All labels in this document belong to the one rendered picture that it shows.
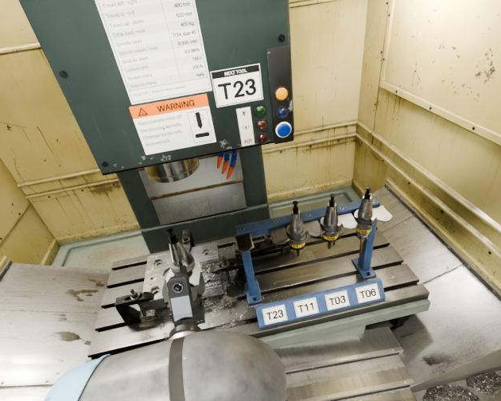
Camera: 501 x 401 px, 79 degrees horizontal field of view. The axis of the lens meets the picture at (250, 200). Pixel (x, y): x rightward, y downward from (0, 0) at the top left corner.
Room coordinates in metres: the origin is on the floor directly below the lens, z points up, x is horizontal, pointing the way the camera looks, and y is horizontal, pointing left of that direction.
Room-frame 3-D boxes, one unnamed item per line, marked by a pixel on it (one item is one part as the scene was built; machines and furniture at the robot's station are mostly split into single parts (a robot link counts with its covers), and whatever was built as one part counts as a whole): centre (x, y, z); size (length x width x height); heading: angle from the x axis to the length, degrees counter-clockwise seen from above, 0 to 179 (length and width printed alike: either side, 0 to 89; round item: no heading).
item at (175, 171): (0.82, 0.21, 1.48); 0.16 x 0.16 x 0.12
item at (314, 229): (0.69, -0.18, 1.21); 0.07 x 0.05 x 0.01; 5
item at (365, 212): (0.71, -0.35, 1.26); 0.04 x 0.04 x 0.07
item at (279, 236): (0.68, -0.07, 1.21); 0.07 x 0.05 x 0.01; 5
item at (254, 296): (0.73, 0.04, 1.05); 0.10 x 0.05 x 0.30; 5
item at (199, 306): (0.43, 0.19, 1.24); 0.12 x 0.08 x 0.09; 5
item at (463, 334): (0.87, -0.43, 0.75); 0.89 x 0.70 x 0.26; 5
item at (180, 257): (0.56, 0.20, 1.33); 0.04 x 0.04 x 0.07
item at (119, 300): (0.70, 0.46, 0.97); 0.13 x 0.03 x 0.15; 95
